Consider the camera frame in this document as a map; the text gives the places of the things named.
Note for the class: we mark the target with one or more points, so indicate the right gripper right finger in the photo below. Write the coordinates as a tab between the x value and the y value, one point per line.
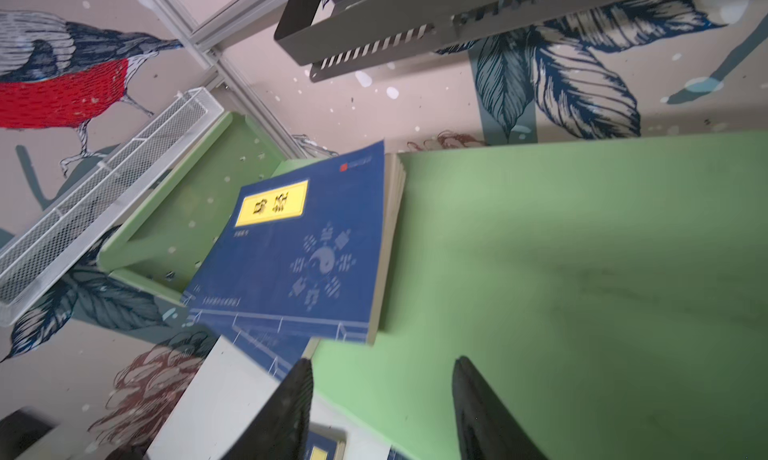
485	428

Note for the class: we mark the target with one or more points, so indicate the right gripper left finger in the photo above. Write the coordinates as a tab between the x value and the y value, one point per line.
280	429

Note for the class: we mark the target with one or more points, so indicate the blue book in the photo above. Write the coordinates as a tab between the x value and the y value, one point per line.
276	353
307	252
325	443

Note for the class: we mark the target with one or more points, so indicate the green wooden two-tier shelf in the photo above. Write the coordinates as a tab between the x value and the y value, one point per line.
613	294

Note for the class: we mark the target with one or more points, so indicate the dark grey hanging basket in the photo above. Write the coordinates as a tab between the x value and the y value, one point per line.
336	37

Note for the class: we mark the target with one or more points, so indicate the white wire mesh basket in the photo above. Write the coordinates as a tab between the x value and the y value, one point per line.
32	262

